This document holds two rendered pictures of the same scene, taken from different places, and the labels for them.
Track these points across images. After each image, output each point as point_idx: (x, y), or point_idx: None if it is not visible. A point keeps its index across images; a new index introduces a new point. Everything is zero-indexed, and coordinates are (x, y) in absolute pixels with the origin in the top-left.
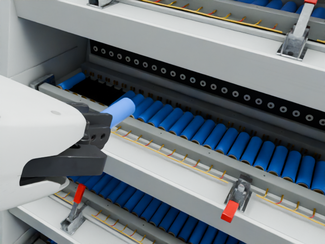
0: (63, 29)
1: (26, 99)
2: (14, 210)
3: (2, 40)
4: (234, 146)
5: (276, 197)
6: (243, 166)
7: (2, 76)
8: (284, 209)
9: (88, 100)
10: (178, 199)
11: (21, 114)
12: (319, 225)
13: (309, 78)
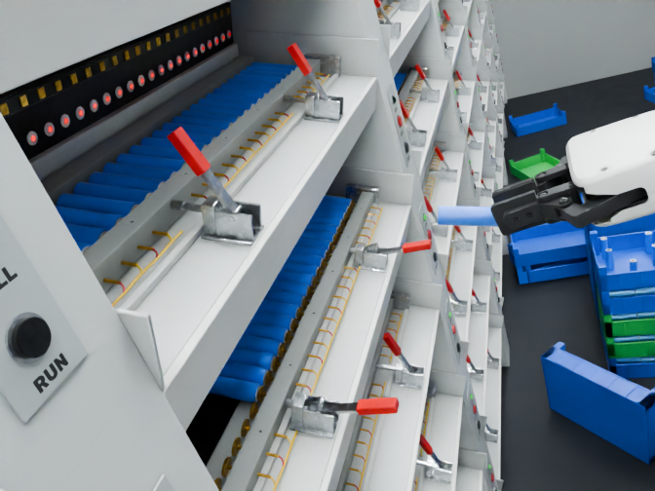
0: (243, 330)
1: (598, 135)
2: None
3: None
4: (305, 258)
5: (360, 240)
6: (342, 248)
7: (575, 169)
8: (367, 240)
9: (256, 419)
10: (381, 318)
11: (618, 122)
12: (374, 224)
13: (353, 122)
